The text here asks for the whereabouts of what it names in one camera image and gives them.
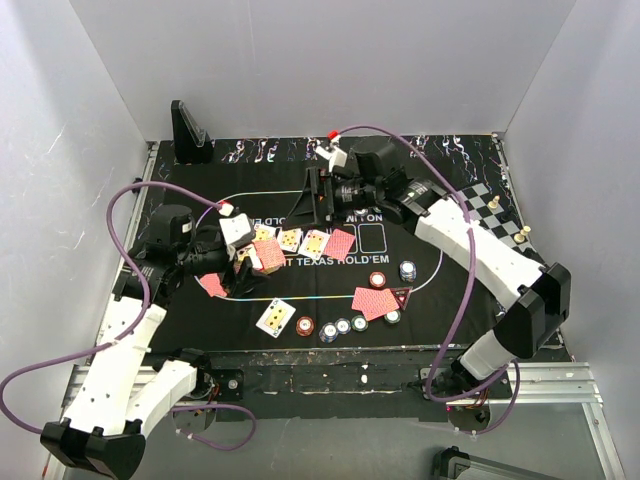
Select black white chess board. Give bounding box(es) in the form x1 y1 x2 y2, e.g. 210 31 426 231
459 183 544 263

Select white chess pawn far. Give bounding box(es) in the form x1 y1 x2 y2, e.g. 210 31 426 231
488 196 500 210

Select red chips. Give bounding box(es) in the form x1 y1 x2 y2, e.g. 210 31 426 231
369 271 386 289

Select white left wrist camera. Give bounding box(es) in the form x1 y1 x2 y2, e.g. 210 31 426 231
219 213 256 257

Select red back cards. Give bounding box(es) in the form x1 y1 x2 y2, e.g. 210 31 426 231
351 287 399 321
199 273 227 298

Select white chess pawn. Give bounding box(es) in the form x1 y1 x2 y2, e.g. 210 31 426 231
488 196 500 210
514 225 531 244

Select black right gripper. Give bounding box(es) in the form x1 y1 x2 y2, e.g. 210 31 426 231
280 167 381 233

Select white chess pawn near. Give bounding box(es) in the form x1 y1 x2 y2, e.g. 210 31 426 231
514 225 531 244

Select red playing card box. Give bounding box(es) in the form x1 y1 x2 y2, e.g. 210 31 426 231
234 238 286 274

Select red triangular acrylic marker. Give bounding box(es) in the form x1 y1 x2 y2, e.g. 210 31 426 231
391 287 412 310

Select black case bottom corner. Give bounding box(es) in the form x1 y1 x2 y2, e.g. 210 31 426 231
431 445 551 480

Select face up card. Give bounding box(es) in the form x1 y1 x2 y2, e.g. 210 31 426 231
298 229 330 260
254 224 277 241

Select green poker chip stack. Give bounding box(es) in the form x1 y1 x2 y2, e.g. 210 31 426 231
351 315 368 332

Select black card shoe stand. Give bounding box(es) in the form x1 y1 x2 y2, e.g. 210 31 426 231
170 100 214 165

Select black poker table mat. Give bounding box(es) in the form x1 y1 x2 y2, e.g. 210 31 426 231
119 133 565 349

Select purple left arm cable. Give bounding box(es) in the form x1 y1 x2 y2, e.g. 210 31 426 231
0 181 257 451

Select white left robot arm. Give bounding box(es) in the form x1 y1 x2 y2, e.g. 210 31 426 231
40 205 243 479

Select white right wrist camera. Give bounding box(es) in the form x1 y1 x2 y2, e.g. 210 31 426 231
315 144 348 172

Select three of spades card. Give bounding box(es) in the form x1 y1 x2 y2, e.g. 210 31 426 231
256 298 296 338

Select seven of diamonds card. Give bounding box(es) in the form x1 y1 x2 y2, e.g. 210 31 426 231
277 228 303 253

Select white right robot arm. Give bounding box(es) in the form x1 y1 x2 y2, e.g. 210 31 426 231
284 137 571 398

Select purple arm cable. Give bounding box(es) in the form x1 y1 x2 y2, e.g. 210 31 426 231
0 181 257 451
327 124 522 434

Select blue chip aside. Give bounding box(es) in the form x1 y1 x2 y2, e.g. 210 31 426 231
335 318 351 335

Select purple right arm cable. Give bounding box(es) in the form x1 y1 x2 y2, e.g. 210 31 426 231
327 124 522 434

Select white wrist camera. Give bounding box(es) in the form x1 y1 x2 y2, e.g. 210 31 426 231
219 213 256 257
315 144 348 172

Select red poker chip stack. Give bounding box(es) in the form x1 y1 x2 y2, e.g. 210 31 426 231
296 316 315 337

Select blue poker chip stack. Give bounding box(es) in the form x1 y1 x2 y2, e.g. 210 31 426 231
319 323 339 343

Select blue chips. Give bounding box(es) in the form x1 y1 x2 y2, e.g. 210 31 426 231
399 261 417 283

